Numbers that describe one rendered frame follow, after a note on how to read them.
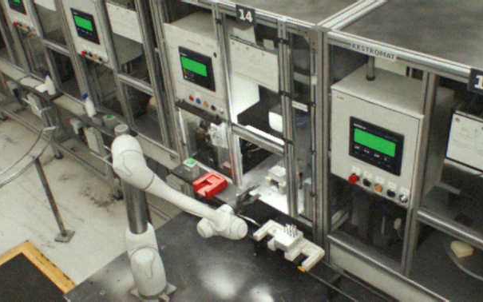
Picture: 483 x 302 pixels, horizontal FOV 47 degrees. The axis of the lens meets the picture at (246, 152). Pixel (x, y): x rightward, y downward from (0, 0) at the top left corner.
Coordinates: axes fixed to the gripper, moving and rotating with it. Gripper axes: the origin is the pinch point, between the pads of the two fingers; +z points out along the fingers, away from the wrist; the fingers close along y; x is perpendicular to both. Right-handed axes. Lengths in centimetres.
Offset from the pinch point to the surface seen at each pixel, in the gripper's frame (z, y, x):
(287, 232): -8.7, -6.5, -30.2
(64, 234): -50, -97, 166
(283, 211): 4.6, -9.2, -15.4
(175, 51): 3, 68, 56
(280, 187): 14.8, -4.0, -5.2
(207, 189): -13.2, -3.3, 25.7
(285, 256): -16.6, -14.7, -34.8
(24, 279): -93, -100, 152
